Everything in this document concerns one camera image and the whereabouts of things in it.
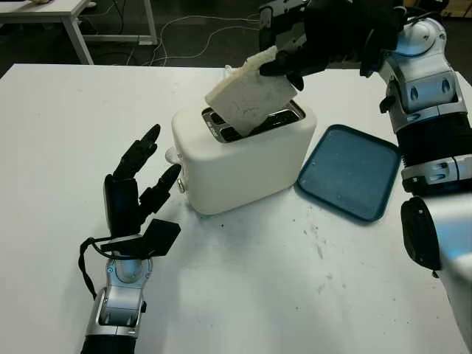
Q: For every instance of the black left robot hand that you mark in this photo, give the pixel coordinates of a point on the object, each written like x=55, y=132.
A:
x=121, y=199

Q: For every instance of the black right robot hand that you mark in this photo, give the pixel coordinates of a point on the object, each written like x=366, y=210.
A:
x=339, y=29

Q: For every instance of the white bread slice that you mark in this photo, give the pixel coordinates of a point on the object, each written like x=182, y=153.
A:
x=243, y=99

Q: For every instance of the white two-slot toaster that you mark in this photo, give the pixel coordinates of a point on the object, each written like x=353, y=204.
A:
x=239, y=173

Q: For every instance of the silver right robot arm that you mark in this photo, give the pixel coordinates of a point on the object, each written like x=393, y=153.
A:
x=424, y=92

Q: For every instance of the blue plastic tray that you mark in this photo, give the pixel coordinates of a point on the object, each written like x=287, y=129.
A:
x=350, y=173

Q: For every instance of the wooden crates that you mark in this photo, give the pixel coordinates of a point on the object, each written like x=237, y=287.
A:
x=457, y=7

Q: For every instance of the white office desk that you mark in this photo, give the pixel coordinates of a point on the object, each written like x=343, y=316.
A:
x=55, y=11

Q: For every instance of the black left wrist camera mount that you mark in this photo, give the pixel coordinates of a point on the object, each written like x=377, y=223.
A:
x=158, y=236

